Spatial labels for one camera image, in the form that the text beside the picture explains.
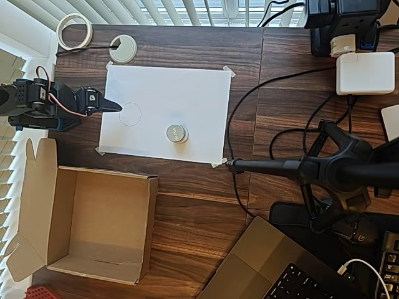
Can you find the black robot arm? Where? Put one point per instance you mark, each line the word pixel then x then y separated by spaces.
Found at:
pixel 28 93

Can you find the red perforated clamp block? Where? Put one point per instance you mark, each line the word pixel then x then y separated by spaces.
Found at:
pixel 40 292

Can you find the black camera tripod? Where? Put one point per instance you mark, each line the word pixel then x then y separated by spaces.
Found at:
pixel 336 171

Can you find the small white plug adapter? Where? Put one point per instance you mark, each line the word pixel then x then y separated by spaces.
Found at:
pixel 343 46

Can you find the grey laptop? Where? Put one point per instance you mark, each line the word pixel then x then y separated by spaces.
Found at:
pixel 255 268

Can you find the large white power adapter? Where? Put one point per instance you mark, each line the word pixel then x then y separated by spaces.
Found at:
pixel 364 73

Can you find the black keyboard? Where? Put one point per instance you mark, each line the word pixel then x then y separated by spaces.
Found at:
pixel 391 268

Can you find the round white desk grommet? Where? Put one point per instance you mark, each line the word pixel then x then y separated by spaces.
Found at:
pixel 124 54

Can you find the masking tape corner piece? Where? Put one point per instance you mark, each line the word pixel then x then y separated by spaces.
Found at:
pixel 100 151
pixel 229 71
pixel 109 65
pixel 218 163

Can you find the black plug adapter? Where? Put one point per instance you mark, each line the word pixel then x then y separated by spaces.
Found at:
pixel 321 7
pixel 358 6

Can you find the beige masking tape roll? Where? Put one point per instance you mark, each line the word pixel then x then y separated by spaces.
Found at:
pixel 62 40

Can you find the dark jar with silver lid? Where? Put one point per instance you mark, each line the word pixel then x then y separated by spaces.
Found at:
pixel 176 133

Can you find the black computer mouse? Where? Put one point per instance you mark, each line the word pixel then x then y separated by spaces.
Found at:
pixel 369 232

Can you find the cream vertical blind at window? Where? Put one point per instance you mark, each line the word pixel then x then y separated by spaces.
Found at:
pixel 187 12

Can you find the white flat device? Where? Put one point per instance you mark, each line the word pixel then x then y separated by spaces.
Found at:
pixel 391 123

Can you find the blue black table clamp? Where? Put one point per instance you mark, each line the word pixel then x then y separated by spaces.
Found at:
pixel 65 124

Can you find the open brown cardboard box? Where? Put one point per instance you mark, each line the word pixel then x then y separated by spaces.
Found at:
pixel 99 218

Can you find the white paper sheet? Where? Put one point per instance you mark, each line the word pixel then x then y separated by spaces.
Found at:
pixel 174 99

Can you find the black desk mat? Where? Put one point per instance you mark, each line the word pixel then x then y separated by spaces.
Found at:
pixel 286 215

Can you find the black power strip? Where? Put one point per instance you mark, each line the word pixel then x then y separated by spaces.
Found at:
pixel 321 37

